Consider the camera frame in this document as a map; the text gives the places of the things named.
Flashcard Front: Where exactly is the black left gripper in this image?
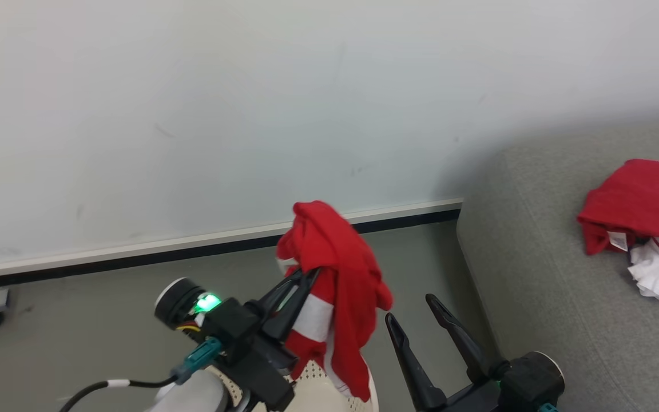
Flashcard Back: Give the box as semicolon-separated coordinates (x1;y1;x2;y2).
154;268;321;412

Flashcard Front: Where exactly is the white and black baseboard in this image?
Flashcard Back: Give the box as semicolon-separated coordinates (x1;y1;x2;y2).
0;199;463;292

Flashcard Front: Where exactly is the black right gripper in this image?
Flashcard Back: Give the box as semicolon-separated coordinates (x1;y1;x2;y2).
385;294;566;412

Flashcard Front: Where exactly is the grey fabric sofa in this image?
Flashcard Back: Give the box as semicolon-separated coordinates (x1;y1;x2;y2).
456;117;659;412

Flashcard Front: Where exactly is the black cable with white tag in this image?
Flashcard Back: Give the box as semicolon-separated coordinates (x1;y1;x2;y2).
58;375;180;412

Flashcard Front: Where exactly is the cream perforated laundry basket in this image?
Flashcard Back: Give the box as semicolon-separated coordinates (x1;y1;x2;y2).
204;358;380;412

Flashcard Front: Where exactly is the red garment with broad white bands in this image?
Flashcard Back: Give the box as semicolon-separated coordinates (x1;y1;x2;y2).
276;200;394;402

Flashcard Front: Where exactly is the red garment with thin stripes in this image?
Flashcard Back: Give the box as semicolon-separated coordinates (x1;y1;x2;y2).
577;159;659;300

